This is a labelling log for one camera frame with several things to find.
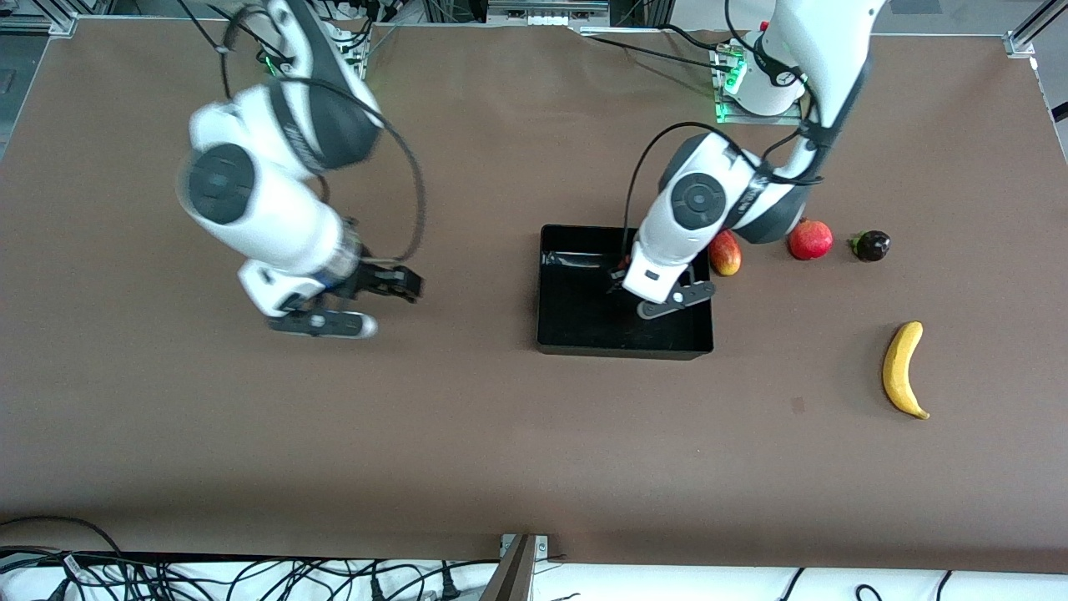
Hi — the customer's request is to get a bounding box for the black plastic box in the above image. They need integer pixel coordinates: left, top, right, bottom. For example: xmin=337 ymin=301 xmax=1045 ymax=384
xmin=536 ymin=224 xmax=715 ymax=361

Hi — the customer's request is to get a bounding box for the yellow banana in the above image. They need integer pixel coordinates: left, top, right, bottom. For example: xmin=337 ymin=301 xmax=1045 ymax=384
xmin=882 ymin=321 xmax=931 ymax=421

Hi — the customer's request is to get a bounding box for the red yellow mango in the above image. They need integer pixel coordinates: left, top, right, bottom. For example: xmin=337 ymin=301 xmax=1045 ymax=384
xmin=709 ymin=230 xmax=743 ymax=277

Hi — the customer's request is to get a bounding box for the brown paper table cover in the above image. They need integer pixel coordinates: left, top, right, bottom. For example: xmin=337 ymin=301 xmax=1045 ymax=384
xmin=0 ymin=18 xmax=1068 ymax=575

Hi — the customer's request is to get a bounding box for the red pomegranate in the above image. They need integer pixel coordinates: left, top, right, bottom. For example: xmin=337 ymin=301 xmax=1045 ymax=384
xmin=788 ymin=219 xmax=834 ymax=261

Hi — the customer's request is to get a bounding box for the dark purple eggplant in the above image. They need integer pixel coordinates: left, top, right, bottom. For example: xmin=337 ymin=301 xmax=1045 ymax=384
xmin=850 ymin=230 xmax=892 ymax=263

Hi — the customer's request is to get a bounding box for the grey power strip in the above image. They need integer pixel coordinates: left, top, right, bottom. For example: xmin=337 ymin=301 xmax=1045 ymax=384
xmin=487 ymin=0 xmax=611 ymax=27

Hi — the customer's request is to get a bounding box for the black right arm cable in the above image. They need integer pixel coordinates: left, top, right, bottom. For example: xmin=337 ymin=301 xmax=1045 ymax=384
xmin=175 ymin=0 xmax=427 ymax=265

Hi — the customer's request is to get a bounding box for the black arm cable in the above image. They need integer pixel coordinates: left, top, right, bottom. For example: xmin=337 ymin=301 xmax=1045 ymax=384
xmin=621 ymin=121 xmax=829 ymax=253
xmin=175 ymin=0 xmax=427 ymax=265

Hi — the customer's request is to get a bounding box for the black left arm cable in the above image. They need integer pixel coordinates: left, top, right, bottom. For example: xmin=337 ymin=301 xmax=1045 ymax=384
xmin=621 ymin=121 xmax=829 ymax=253

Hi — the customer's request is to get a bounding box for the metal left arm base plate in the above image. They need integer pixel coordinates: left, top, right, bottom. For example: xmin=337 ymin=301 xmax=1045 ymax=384
xmin=712 ymin=42 xmax=804 ymax=127

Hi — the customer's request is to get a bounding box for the black base power cable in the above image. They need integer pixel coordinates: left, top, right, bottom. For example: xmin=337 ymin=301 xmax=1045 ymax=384
xmin=581 ymin=23 xmax=739 ymax=74

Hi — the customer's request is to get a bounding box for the grey metal camera pole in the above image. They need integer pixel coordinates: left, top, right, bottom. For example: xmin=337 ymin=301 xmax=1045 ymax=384
xmin=479 ymin=533 xmax=552 ymax=601

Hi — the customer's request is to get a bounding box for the black floor cable tangle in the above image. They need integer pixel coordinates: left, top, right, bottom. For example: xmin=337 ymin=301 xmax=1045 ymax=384
xmin=0 ymin=516 xmax=501 ymax=601

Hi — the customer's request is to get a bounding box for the aluminium frame profile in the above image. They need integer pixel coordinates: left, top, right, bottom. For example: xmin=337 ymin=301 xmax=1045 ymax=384
xmin=0 ymin=0 xmax=81 ymax=36
xmin=1004 ymin=0 xmax=1068 ymax=58

